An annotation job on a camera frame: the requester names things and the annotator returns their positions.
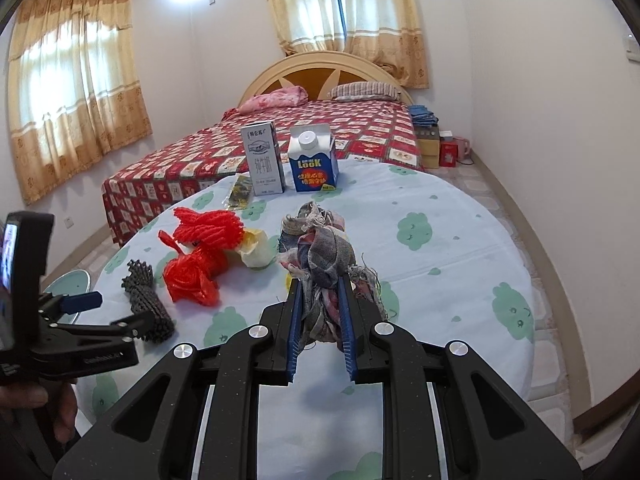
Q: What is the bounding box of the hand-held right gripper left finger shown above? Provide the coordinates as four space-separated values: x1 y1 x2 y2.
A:
52 280 304 480

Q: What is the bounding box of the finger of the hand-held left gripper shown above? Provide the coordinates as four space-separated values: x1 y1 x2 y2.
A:
47 310 157 345
40 291 103 322

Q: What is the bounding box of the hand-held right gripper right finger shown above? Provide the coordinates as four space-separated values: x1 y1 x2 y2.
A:
337 275 583 480

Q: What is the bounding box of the teal round basin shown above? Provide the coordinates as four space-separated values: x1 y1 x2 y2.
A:
41 267 92 328

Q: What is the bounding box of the black foam net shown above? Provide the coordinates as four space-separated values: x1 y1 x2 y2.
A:
121 259 176 345

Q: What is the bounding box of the frayed grey rag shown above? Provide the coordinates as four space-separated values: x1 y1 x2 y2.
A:
277 201 391 346

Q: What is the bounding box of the red plastic bag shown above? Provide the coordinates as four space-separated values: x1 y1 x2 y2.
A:
158 230 228 307

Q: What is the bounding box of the white yellow plastic bag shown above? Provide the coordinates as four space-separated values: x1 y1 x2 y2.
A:
232 227 278 271

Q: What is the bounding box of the red foam net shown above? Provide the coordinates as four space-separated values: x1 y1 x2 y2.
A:
172 206 246 251

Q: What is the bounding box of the person's left hand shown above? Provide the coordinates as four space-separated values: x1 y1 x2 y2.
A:
0 379 78 443

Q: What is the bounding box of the round table with tablecloth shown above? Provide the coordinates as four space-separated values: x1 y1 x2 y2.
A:
74 160 551 480

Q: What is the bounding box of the dark snack packet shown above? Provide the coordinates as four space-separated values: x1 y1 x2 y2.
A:
225 175 255 209

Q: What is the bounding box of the blue white gable carton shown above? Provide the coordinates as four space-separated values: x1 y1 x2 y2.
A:
286 124 341 193

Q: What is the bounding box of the white grey milk carton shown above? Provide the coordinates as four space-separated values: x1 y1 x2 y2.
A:
241 121 287 197

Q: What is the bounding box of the wide beige patterned curtain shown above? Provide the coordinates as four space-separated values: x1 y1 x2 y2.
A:
5 0 153 206

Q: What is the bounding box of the brown cardboard box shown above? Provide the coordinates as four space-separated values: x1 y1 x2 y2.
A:
414 125 442 171

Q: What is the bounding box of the bed with red quilt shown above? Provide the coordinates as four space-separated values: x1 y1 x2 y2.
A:
101 97 426 248

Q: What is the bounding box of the stack of blue cloths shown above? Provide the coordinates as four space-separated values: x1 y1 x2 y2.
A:
407 105 441 128

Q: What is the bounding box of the pink pillow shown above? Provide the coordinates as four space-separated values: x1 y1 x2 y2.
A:
236 85 308 115

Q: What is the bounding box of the striped pillow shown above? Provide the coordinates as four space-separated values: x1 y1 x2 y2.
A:
327 81 402 102

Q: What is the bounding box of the cream wooden bed headboard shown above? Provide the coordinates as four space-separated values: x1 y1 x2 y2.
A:
239 50 416 108

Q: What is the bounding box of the glass window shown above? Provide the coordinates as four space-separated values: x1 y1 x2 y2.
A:
334 0 348 51

